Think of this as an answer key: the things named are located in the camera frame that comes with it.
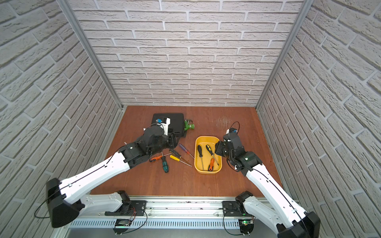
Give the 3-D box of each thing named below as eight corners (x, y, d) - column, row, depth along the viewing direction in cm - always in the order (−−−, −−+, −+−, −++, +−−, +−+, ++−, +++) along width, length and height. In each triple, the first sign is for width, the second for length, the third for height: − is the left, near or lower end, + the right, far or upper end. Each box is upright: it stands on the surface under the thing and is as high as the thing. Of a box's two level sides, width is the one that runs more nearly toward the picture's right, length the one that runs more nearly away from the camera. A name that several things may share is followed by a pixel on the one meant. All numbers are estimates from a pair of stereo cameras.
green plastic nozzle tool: (184, 130, 107) (183, 128, 104) (184, 121, 112) (184, 119, 110) (194, 130, 107) (194, 128, 104) (194, 122, 112) (194, 119, 110)
